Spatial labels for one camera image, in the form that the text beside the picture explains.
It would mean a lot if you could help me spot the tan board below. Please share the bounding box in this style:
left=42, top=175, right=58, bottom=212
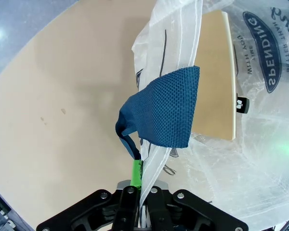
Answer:
left=191, top=9, right=237, bottom=141

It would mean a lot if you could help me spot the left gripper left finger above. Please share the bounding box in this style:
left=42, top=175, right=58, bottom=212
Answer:
left=36, top=158, right=144, bottom=231

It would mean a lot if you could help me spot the translucent bag with navy handles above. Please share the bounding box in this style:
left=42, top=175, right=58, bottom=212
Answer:
left=115, top=0, right=289, bottom=231

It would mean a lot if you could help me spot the black clip with white logo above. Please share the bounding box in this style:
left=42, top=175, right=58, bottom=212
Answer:
left=236, top=95, right=250, bottom=115

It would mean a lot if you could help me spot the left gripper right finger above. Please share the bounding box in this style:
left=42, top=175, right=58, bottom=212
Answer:
left=147, top=187, right=250, bottom=231

